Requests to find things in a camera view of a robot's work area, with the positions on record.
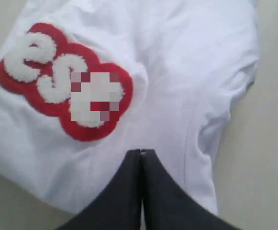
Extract white t-shirt red lettering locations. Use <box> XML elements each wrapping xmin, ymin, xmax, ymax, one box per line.
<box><xmin>0</xmin><ymin>0</ymin><xmax>259</xmax><ymax>213</ymax></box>

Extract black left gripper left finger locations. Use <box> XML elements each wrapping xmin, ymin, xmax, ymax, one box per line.
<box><xmin>58</xmin><ymin>149</ymin><xmax>142</xmax><ymax>230</ymax></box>

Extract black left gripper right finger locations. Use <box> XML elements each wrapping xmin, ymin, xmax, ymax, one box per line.
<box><xmin>141</xmin><ymin>149</ymin><xmax>238</xmax><ymax>230</ymax></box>

